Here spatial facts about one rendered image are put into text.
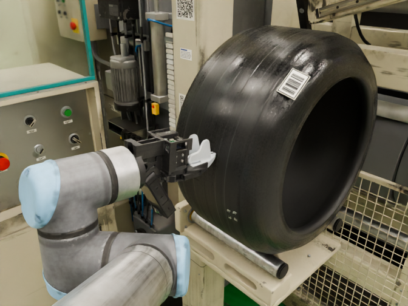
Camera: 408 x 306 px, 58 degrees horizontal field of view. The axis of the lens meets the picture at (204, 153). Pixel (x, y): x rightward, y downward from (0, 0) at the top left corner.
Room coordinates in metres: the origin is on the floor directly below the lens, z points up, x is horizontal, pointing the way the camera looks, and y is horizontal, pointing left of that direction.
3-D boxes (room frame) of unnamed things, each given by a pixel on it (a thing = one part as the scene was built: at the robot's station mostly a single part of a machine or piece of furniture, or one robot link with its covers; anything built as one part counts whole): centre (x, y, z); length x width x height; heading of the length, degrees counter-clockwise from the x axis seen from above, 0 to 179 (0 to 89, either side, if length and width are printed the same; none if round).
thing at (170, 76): (1.15, 0.08, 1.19); 0.05 x 0.04 x 0.48; 133
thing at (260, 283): (0.84, -0.08, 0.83); 0.36 x 0.09 x 0.06; 43
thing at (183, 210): (1.07, -0.06, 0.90); 0.40 x 0.03 x 0.10; 133
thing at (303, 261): (0.94, -0.19, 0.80); 0.37 x 0.36 x 0.02; 133
